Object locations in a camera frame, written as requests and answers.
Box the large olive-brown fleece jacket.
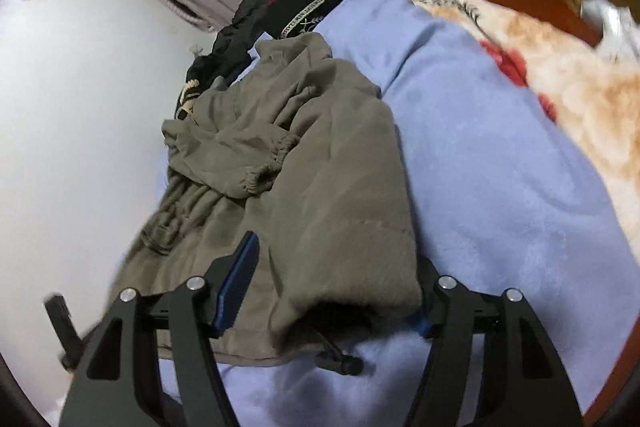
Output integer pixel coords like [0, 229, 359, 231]
[114, 32, 421, 366]

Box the light blue bed sheet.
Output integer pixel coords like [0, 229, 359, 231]
[218, 0, 639, 426]

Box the cream floral plush blanket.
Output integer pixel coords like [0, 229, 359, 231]
[410, 0, 639, 253]

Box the black jacket with cream trim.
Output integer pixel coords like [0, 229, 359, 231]
[175, 0, 343, 119]

